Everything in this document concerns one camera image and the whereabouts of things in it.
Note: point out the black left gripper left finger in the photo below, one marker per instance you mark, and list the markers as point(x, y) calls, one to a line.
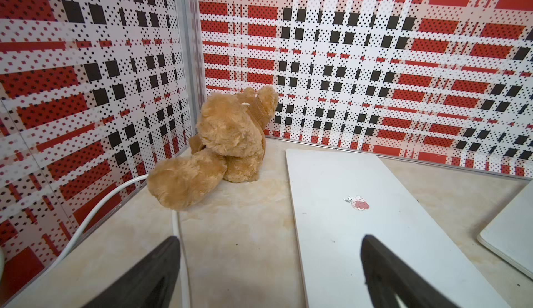
point(150, 283)

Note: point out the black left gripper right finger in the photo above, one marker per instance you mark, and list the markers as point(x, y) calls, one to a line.
point(390, 281)

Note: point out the white laptop left back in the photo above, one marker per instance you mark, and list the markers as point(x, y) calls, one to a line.
point(338, 198)

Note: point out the white laptop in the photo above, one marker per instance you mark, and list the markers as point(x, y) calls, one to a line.
point(338, 198)
point(509, 234)

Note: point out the white laptop right back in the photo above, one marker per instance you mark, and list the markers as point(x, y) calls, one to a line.
point(509, 234)

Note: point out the brown teddy bear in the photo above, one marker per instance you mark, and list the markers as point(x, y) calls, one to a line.
point(229, 145)

